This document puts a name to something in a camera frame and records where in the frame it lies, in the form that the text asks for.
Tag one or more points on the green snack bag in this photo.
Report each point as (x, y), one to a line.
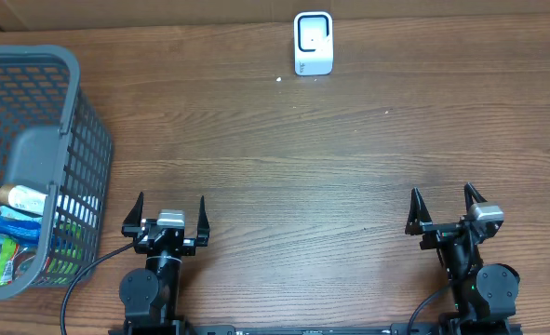
(15, 259)

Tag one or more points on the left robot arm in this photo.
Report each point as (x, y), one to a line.
(150, 294)

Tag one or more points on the white tube gold cap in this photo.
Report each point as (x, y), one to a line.
(23, 198)

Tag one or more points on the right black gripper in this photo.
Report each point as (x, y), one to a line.
(417, 222)

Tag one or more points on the teal tissue pack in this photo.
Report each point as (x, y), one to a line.
(16, 215)

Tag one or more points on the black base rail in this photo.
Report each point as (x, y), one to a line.
(394, 329)

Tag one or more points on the blue snack bar wrapper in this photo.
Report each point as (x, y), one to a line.
(24, 232)

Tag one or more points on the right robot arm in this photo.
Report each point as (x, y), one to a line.
(484, 294)

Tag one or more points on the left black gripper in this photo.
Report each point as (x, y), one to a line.
(132, 226)

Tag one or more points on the grey plastic basket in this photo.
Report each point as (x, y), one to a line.
(52, 141)

